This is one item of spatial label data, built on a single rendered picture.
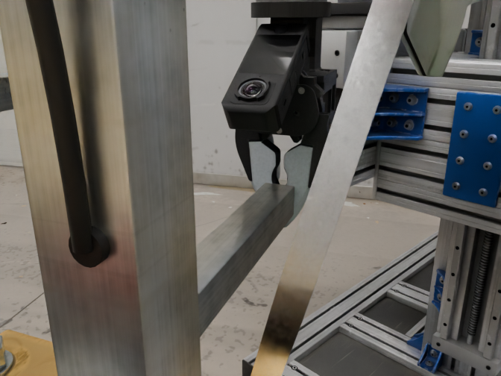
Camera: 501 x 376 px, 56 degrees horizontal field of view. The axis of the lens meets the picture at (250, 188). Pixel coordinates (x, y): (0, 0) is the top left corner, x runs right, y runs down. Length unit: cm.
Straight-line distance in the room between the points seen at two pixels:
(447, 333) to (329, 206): 96
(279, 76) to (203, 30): 258
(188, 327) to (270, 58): 27
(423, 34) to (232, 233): 21
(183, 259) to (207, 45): 280
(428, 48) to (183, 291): 13
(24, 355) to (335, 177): 15
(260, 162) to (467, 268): 69
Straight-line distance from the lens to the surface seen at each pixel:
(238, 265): 33
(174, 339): 16
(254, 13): 44
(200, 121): 302
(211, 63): 294
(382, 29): 19
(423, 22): 20
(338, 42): 80
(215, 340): 167
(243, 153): 46
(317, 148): 44
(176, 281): 15
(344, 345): 133
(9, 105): 49
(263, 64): 39
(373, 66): 19
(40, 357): 24
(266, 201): 41
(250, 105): 36
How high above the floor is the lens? 101
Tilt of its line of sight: 19 degrees down
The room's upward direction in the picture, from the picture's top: straight up
